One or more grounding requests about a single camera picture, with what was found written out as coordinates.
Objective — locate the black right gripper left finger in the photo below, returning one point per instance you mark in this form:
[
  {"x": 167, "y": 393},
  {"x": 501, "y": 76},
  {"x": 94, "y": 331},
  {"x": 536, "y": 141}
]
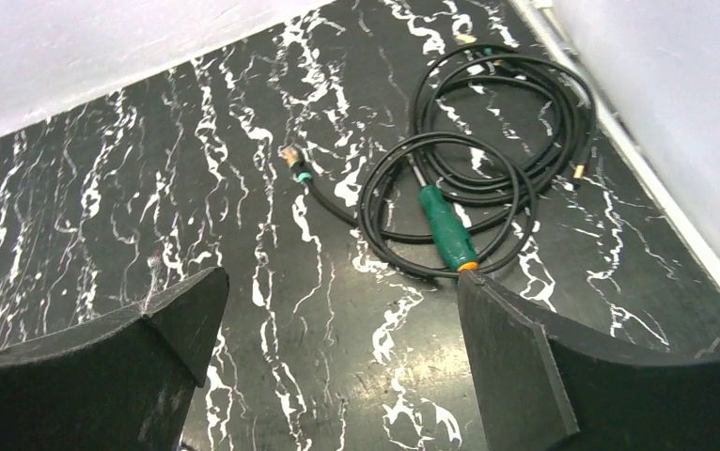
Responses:
[{"x": 121, "y": 381}]

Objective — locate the green handled screwdriver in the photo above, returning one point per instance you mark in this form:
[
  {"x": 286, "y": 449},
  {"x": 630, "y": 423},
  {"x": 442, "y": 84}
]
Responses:
[{"x": 450, "y": 237}]

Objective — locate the aluminium rail right table edge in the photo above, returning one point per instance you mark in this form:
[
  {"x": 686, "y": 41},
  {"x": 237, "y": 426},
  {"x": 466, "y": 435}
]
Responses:
[{"x": 548, "y": 33}]

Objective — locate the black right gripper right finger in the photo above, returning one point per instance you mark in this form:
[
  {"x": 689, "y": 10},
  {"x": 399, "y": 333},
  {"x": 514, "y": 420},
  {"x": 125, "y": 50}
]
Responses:
[{"x": 547, "y": 382}]

